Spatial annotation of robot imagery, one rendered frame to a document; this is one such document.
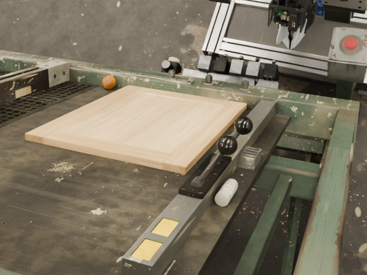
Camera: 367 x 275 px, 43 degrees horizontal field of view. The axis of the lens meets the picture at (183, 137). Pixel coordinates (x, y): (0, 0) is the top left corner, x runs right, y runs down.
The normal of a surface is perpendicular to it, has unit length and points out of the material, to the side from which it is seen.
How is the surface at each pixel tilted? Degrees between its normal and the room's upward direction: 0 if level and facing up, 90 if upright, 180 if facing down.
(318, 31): 0
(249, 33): 0
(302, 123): 32
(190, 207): 59
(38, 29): 0
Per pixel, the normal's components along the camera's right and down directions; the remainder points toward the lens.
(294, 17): -0.42, 0.73
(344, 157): 0.05, -0.93
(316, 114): -0.36, 0.32
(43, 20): -0.28, -0.22
